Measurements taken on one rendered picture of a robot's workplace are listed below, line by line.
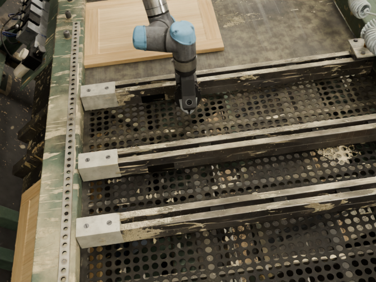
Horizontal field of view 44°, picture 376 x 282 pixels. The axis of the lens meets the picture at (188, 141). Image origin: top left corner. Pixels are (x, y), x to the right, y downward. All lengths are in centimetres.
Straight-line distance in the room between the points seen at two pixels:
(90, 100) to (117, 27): 48
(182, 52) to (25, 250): 106
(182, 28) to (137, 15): 74
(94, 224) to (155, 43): 56
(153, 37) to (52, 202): 58
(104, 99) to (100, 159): 30
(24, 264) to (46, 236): 59
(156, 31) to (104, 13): 76
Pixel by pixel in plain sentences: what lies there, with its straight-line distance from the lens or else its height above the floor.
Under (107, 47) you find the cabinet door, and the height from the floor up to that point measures 96.
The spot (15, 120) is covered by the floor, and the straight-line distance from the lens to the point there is 285.
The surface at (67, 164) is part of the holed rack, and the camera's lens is 152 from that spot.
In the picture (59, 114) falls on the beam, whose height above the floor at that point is 85.
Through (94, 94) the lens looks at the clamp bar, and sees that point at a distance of 169.
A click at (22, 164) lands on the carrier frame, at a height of 29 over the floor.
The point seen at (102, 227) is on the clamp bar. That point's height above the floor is 99.
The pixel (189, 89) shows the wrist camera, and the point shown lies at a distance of 149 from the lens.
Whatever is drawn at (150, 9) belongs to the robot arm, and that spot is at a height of 133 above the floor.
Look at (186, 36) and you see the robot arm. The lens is 139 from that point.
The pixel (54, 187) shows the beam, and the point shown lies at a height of 86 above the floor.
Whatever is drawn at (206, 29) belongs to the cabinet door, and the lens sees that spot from 199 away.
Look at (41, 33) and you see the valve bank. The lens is 215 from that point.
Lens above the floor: 188
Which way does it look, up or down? 27 degrees down
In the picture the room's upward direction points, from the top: 55 degrees clockwise
